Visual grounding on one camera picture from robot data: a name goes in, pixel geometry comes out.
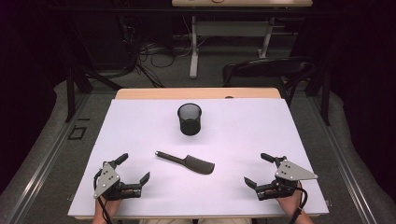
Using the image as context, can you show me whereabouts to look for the person's right hand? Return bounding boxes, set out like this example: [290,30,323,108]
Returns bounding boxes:
[275,181,307,218]

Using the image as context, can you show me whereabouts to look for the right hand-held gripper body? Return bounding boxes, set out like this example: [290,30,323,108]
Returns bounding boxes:
[255,155,319,202]

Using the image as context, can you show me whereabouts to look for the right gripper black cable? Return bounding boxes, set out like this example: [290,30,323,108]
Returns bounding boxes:
[288,181,309,224]

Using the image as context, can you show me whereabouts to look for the bundle of floor cables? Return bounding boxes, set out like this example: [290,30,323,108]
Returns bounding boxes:
[120,15,194,88]

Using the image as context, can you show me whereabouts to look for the black chair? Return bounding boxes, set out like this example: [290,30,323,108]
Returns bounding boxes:
[221,56,321,105]

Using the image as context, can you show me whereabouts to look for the black horizontal frame bar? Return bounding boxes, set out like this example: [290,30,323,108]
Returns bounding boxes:
[49,6,316,16]

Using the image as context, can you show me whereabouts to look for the aluminium floor rail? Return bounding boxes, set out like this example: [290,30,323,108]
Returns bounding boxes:
[4,92,92,224]
[307,92,379,224]

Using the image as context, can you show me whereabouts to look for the person's left hand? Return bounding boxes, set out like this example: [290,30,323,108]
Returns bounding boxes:
[93,196,122,219]

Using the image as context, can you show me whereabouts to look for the white table cover board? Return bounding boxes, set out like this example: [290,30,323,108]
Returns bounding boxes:
[67,98,330,217]

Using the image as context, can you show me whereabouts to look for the dark curtain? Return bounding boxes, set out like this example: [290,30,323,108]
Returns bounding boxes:
[0,0,66,194]
[330,0,396,200]

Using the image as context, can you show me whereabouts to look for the black mesh cup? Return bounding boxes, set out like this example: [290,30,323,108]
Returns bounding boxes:
[177,103,203,136]

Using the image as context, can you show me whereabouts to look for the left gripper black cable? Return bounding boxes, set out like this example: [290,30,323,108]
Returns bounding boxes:
[92,169,114,224]

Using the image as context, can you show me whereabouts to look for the white-legged wooden desk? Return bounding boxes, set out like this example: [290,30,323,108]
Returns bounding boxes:
[171,0,314,79]

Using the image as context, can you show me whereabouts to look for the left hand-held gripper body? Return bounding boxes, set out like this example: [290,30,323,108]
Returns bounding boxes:
[92,161,144,201]

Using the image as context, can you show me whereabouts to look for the black metal stand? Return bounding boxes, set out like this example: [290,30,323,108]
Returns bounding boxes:
[304,62,332,126]
[64,18,125,123]

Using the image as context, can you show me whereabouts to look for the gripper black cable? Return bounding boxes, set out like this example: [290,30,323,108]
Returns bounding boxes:
[92,169,114,224]
[288,181,309,224]

